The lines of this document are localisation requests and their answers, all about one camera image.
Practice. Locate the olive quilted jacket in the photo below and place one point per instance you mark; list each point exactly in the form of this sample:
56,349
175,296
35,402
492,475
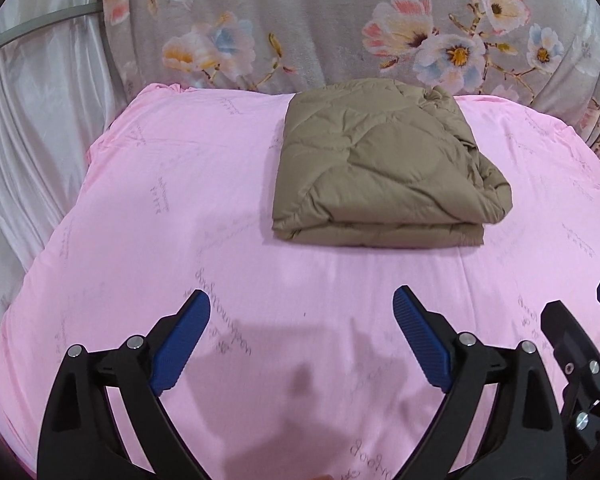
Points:
380,170

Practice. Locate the white satin cloth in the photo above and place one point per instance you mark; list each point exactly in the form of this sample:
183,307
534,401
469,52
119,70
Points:
40,135

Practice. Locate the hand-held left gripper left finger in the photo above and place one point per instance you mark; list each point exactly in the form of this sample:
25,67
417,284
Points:
180,345

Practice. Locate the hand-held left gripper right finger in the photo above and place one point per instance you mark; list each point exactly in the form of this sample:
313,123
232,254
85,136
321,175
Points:
422,340

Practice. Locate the pink printed bed sheet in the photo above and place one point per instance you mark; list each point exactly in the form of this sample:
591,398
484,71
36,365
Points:
180,210

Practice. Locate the grey floral blanket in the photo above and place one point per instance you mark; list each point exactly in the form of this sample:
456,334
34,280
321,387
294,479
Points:
330,25

